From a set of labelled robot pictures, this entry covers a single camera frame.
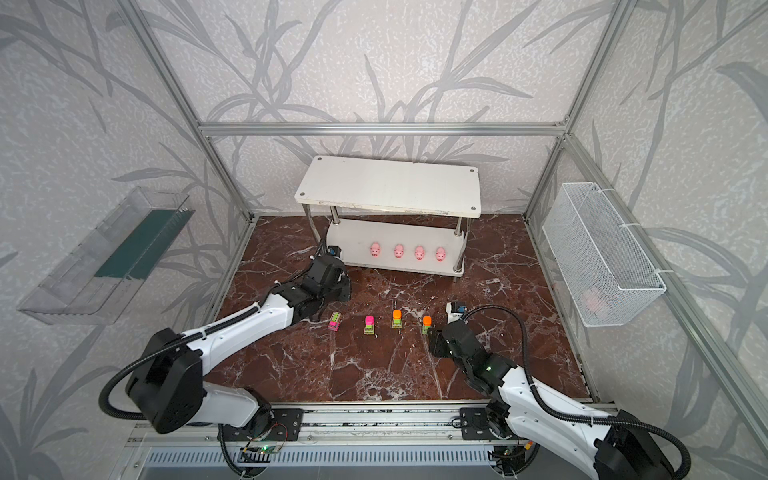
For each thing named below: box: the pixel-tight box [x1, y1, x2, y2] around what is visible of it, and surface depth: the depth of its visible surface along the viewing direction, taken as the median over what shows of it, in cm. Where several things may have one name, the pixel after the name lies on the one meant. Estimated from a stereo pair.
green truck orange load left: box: [391, 309, 403, 329], surface depth 92 cm
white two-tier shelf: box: [295, 155, 482, 282], surface depth 88 cm
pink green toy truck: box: [328, 311, 342, 332], surface depth 91 cm
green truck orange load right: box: [421, 314, 433, 336], surface depth 91 cm
